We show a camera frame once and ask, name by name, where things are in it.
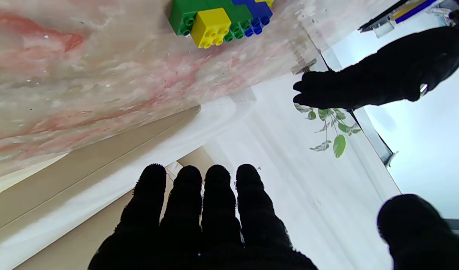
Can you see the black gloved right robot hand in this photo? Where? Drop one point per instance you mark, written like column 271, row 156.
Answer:
column 214, row 232

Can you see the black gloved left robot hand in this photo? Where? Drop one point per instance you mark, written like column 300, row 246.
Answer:
column 383, row 78

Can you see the blue toy brick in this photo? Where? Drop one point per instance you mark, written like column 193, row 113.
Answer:
column 261, row 13
column 240, row 2

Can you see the yellow toy brick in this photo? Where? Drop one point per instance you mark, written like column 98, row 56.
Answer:
column 266, row 2
column 209, row 26

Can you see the green toy brick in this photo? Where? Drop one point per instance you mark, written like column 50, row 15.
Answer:
column 237, row 15
column 180, row 15

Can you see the broad leaf potted plant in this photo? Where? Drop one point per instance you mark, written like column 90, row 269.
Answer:
column 339, row 145

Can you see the white sheer curtain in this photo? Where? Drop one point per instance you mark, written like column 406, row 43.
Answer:
column 289, row 187

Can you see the dark window frame bar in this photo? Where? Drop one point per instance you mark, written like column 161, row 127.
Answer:
column 370, row 129

